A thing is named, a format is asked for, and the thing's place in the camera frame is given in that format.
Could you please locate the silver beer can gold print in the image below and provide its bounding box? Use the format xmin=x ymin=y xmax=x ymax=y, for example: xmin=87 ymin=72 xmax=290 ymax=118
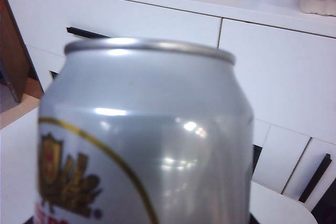
xmin=35 ymin=37 xmax=255 ymax=224

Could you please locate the white cabinet drawer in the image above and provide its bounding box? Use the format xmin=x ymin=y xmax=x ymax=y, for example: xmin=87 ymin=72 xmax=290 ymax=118
xmin=0 ymin=0 xmax=223 ymax=59
xmin=216 ymin=18 xmax=336 ymax=143

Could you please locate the black vertical door handle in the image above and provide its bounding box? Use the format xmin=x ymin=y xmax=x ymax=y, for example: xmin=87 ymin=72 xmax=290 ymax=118
xmin=298 ymin=153 xmax=332 ymax=204

